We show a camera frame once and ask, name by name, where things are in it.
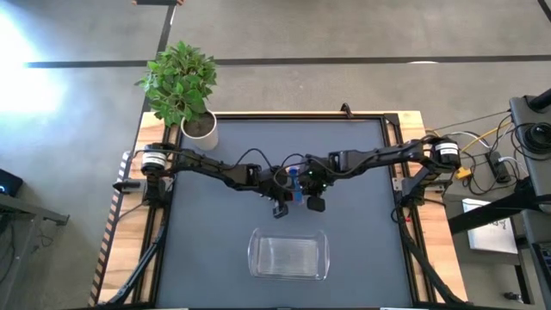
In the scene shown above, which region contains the black flat device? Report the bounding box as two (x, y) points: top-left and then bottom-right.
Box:
(0, 168), (25, 198)

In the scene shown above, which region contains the blue measuring cup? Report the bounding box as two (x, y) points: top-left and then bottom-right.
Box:
(288, 165), (305, 207)

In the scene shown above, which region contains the black metal rig frame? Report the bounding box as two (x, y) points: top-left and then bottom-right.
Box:
(96, 112), (474, 310)

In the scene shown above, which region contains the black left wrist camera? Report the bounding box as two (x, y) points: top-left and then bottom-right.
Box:
(271, 202), (290, 220)

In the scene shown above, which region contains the white cable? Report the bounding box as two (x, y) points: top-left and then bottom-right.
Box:
(455, 130), (492, 150)

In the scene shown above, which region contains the black diagonal beam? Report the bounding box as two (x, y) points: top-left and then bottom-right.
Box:
(447, 184), (551, 236)

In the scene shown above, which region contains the grey side desk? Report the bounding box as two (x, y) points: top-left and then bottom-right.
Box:
(0, 193), (71, 310)

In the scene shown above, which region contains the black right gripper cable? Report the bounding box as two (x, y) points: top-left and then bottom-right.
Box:
(272, 152), (307, 191)

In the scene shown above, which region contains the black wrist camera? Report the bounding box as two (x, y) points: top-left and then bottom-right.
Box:
(271, 202), (290, 220)
(306, 195), (327, 214)

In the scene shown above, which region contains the white plant pot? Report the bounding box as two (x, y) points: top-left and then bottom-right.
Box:
(180, 110), (220, 152)

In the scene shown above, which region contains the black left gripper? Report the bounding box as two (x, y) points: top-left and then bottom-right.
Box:
(257, 164), (296, 207)

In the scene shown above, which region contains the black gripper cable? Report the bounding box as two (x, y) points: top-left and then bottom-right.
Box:
(232, 147), (277, 173)
(272, 152), (307, 191)

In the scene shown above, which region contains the clear plastic basket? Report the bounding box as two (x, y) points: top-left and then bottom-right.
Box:
(247, 227), (331, 282)

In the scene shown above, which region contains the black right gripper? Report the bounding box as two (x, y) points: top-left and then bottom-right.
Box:
(300, 158), (334, 200)

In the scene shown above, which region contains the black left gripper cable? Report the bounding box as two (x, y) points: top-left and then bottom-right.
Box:
(232, 147), (277, 173)

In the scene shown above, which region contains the yellow cable with plug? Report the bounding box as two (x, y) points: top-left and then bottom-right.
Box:
(454, 122), (513, 182)

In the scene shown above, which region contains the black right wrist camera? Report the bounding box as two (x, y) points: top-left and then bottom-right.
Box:
(306, 195), (327, 214)

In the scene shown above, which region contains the grey equipment stand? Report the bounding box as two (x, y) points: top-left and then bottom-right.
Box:
(509, 88), (551, 200)

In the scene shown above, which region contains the black power strip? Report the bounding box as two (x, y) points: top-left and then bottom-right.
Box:
(485, 150), (513, 184)

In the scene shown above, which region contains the green leafy plant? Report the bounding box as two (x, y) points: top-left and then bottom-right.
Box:
(134, 40), (219, 128)

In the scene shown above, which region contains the black yellow striped strip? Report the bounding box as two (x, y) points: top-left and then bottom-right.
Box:
(88, 150), (131, 307)

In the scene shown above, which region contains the white paper sheet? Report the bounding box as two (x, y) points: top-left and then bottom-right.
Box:
(461, 197), (519, 255)

